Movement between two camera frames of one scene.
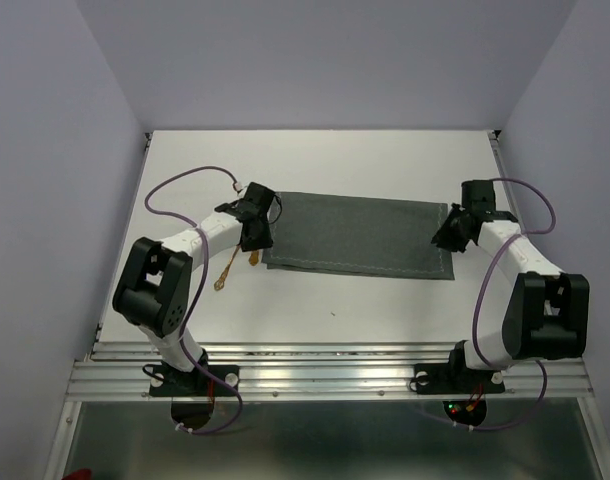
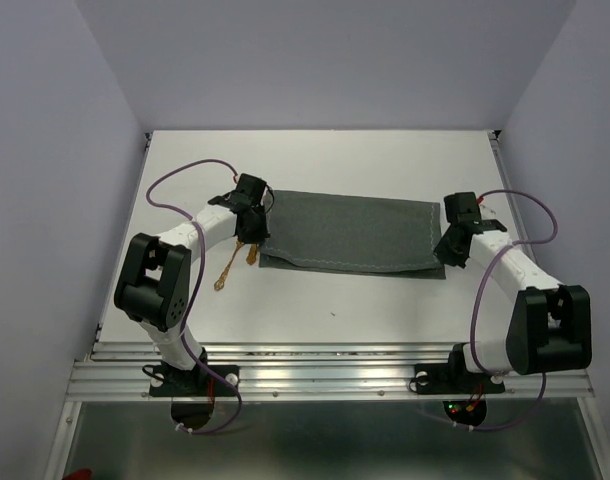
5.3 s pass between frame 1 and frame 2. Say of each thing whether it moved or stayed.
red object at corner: stayed
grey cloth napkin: stayed
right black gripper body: moved
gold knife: stayed
